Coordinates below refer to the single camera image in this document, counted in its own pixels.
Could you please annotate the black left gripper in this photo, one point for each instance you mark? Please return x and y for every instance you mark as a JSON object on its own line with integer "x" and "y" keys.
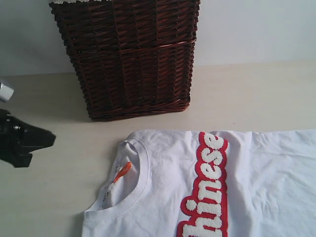
{"x": 17, "y": 141}

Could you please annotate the white shirt with red trim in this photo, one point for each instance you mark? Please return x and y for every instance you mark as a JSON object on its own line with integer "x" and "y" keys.
{"x": 209, "y": 184}

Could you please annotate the dark brown wicker basket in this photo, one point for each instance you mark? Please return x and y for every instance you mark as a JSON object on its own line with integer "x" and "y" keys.
{"x": 132, "y": 57}

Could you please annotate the orange shirt neck tag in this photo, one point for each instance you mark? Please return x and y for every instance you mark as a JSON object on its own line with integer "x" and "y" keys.
{"x": 123, "y": 171}

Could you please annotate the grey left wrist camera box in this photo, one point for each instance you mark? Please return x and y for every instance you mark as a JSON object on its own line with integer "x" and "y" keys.
{"x": 6, "y": 91}

